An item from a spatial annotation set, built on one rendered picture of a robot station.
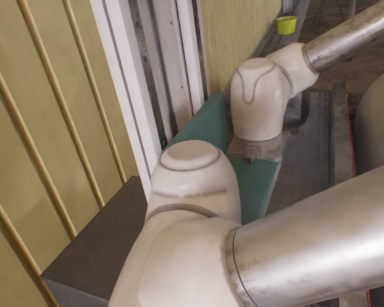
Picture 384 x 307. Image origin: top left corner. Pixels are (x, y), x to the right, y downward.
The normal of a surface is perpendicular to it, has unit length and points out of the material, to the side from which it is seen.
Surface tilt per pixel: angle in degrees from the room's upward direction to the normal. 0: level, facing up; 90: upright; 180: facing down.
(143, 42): 90
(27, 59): 90
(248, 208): 0
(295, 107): 90
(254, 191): 0
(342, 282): 89
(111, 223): 0
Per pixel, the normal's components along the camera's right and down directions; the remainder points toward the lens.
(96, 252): -0.13, -0.84
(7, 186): 0.94, 0.07
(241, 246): -0.66, -0.56
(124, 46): -0.39, 0.52
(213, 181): 0.45, -0.21
